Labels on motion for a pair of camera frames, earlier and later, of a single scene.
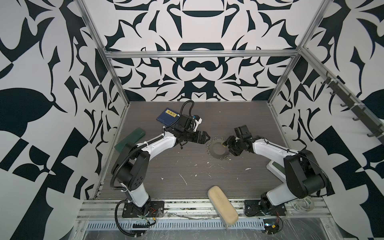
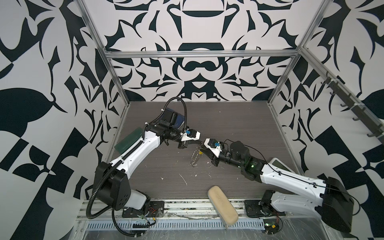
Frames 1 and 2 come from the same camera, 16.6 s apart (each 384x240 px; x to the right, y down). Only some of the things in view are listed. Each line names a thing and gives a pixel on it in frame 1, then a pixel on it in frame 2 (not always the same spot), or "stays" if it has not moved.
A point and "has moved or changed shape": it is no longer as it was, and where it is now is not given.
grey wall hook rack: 363,114 stays
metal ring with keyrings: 211,149 has moved or changed shape
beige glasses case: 226,211 stays
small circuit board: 271,226 stays
